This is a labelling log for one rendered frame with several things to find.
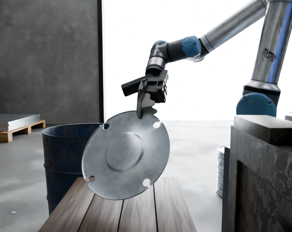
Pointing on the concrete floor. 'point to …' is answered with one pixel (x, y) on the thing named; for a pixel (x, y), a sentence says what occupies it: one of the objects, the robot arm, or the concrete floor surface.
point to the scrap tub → (64, 157)
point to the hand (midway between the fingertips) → (138, 115)
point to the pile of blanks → (220, 173)
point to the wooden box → (122, 210)
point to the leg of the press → (264, 175)
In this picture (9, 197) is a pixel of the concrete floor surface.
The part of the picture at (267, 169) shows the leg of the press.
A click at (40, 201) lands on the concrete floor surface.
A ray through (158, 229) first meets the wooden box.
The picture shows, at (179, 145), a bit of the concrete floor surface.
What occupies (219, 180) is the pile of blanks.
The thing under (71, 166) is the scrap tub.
